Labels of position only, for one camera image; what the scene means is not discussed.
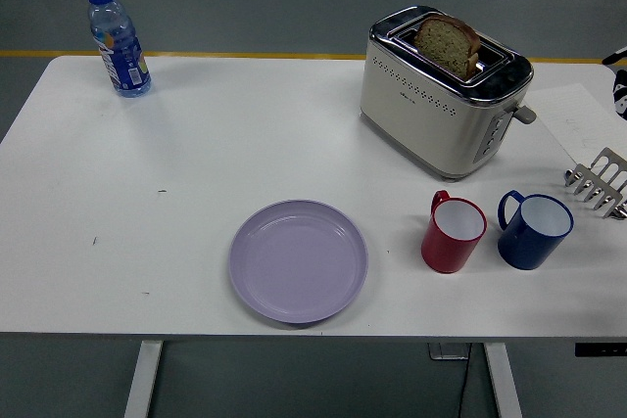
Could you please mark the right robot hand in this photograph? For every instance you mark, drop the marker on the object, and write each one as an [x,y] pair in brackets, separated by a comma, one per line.
[622,95]

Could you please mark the grey toaster lever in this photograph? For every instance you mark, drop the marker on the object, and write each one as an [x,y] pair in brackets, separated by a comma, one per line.
[526,113]

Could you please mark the slice of bread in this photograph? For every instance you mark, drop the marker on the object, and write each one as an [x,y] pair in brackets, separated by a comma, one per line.
[443,43]

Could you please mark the lilac plastic plate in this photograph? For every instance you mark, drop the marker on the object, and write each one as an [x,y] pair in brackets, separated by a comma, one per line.
[299,264]

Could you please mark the white paper sheet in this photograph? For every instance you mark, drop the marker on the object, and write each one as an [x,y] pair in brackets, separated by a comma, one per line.
[573,114]

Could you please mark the silver metal toast rack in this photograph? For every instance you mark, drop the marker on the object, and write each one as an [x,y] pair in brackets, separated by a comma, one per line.
[595,193]

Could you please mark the blue mug white inside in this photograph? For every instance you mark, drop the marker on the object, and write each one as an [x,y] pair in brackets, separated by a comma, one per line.
[524,249]

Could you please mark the cream and chrome toaster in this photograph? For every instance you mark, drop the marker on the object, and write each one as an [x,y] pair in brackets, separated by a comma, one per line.
[416,119]

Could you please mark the red mug white inside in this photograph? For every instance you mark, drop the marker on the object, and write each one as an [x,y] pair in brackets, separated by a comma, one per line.
[443,251]

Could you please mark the black table control panel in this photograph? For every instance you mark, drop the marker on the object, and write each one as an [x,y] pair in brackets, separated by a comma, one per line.
[600,349]

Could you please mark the white table leg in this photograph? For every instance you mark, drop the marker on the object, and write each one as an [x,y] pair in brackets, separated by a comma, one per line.
[502,379]
[142,379]

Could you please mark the clear water bottle blue cap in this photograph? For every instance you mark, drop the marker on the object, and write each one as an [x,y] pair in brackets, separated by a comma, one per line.
[120,56]

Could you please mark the clear plastic bracket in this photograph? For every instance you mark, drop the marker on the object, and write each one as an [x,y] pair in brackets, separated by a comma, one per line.
[443,352]

